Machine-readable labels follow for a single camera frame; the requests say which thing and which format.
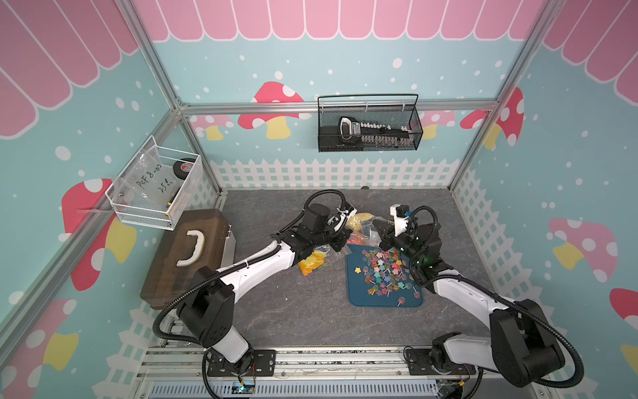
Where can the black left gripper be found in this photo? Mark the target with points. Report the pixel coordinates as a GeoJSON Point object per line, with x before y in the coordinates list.
{"type": "Point", "coordinates": [341, 237]}

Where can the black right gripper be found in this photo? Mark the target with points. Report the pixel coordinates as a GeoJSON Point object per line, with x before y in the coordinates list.
{"type": "Point", "coordinates": [386, 237]}

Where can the yellow duck ziploc bag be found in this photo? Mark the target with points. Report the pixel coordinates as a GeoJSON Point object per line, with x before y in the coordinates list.
{"type": "Point", "coordinates": [316, 260]}

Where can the clear ziploc bag with candies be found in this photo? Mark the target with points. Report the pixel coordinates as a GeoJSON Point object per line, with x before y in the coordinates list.
{"type": "Point", "coordinates": [369, 230]}

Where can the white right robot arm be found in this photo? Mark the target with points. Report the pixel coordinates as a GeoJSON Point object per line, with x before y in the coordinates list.
{"type": "Point", "coordinates": [522, 346]}

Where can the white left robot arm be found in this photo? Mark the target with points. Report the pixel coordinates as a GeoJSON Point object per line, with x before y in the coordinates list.
{"type": "Point", "coordinates": [204, 313]}

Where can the pile of colourful candies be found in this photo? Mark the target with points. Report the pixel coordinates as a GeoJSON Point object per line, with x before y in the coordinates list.
{"type": "Point", "coordinates": [384, 272]}

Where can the teal plastic tray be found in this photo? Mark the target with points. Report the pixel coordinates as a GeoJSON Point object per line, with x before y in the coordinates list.
{"type": "Point", "coordinates": [364, 294]}

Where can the socket wrench set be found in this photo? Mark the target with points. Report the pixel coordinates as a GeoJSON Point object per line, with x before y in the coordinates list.
{"type": "Point", "coordinates": [353, 132]}

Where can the black tape roll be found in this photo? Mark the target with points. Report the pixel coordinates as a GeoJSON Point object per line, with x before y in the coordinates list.
{"type": "Point", "coordinates": [182, 168]}

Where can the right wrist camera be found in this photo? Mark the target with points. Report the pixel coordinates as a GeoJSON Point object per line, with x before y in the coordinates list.
{"type": "Point", "coordinates": [401, 216]}

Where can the black wire mesh basket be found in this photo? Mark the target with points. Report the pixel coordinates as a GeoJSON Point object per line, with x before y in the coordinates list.
{"type": "Point", "coordinates": [387, 109]}

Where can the brown toolbox with white handle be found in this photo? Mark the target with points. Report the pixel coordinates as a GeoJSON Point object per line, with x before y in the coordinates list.
{"type": "Point", "coordinates": [202, 238]}

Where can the white wire basket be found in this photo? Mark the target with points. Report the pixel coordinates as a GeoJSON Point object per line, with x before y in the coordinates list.
{"type": "Point", "coordinates": [147, 193]}

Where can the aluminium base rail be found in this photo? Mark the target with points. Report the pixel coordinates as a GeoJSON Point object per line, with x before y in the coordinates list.
{"type": "Point", "coordinates": [318, 372]}

